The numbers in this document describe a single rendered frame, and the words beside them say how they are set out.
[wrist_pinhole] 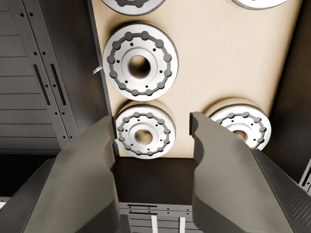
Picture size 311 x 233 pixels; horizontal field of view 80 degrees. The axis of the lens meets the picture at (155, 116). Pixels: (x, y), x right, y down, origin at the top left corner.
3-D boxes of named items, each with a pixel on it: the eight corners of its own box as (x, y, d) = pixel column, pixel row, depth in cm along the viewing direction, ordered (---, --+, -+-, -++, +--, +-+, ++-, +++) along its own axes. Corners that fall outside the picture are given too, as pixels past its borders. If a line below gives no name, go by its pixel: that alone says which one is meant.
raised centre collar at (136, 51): (119, 47, 24) (117, 48, 23) (157, 45, 23) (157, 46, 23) (124, 84, 26) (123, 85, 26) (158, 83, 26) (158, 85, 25)
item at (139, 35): (96, 26, 23) (95, 26, 23) (178, 21, 22) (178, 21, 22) (110, 100, 28) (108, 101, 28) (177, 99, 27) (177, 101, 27)
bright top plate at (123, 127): (110, 104, 29) (109, 106, 28) (177, 107, 28) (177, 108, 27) (116, 155, 33) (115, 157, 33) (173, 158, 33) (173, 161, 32)
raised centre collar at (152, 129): (127, 121, 29) (127, 123, 29) (159, 122, 29) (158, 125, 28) (129, 146, 32) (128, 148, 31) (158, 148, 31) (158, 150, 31)
